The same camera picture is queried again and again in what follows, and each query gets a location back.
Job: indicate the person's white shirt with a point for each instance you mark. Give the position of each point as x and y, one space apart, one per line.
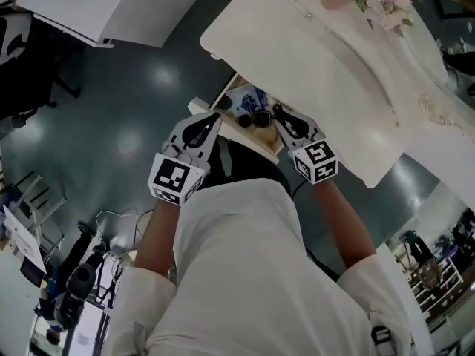
241 273

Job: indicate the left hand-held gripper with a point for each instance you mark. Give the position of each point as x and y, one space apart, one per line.
172 174

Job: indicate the white drawer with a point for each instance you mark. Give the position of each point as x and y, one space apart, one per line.
259 139

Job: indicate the white vanity dressing table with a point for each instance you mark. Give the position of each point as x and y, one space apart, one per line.
315 80

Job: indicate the black office chair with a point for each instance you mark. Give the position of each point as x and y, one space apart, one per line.
26 87

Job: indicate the person's black trousers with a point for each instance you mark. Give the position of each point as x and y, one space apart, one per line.
245 165

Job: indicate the white sheet board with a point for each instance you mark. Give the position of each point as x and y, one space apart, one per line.
22 239

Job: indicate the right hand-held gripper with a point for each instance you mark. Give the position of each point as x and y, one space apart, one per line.
315 161

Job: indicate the white and black rounded device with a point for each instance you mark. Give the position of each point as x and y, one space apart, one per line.
18 50

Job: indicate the white background shelf rack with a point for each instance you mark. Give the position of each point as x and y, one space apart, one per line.
451 278

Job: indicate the black square container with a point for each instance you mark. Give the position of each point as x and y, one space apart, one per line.
262 119

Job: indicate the person's right forearm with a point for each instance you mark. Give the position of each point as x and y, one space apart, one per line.
341 228

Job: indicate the blue patterned packet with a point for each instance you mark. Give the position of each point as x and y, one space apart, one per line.
243 100

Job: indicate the person's left forearm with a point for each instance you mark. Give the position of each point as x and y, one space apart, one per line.
159 236

